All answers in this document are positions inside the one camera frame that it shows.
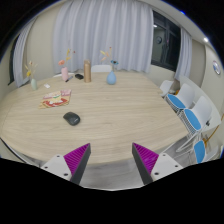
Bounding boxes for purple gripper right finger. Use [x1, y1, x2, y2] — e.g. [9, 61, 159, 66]
[131, 142, 184, 186]

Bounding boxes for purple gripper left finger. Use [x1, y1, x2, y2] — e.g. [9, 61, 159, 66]
[40, 142, 92, 186]

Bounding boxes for black computer mouse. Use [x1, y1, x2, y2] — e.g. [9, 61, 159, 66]
[63, 112, 80, 126]

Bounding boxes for blue seat chair lower right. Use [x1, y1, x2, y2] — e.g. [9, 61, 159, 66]
[193, 139, 224, 165]

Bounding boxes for white chair blue seat near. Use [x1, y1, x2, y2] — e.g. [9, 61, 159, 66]
[177, 96, 212, 152]

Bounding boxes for white chair blue seat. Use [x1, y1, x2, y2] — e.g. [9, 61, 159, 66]
[177, 96, 212, 152]
[165, 83, 195, 114]

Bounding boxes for colourful picture book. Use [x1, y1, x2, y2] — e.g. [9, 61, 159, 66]
[39, 89, 71, 109]

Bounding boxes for white chair far right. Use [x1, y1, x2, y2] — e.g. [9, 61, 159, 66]
[160, 80, 173, 97]

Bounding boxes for white chair blue seat middle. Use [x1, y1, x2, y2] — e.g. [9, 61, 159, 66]
[165, 83, 195, 114]

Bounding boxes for small black device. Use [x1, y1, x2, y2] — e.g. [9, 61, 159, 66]
[75, 74, 84, 80]

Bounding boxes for blue ceramic vase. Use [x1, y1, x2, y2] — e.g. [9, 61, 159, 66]
[106, 60, 118, 85]

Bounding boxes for pink vase with flowers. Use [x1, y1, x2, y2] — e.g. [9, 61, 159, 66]
[58, 48, 75, 81]

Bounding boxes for tan tall bottle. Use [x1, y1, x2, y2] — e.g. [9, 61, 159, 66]
[84, 60, 91, 83]

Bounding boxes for green vase with flowers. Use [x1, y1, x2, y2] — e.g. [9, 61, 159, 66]
[25, 61, 37, 90]

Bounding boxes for white right curtain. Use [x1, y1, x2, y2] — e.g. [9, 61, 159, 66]
[174, 28, 192, 81]

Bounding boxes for white curtain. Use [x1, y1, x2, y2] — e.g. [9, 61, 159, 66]
[174, 28, 192, 81]
[13, 19, 35, 87]
[53, 0, 154, 72]

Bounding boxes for dark window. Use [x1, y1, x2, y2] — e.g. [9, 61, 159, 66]
[152, 11, 181, 71]

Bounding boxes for white centre curtain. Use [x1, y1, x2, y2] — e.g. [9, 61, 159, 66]
[53, 0, 154, 72]

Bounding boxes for white left curtain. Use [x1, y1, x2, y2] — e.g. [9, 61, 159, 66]
[13, 19, 35, 87]

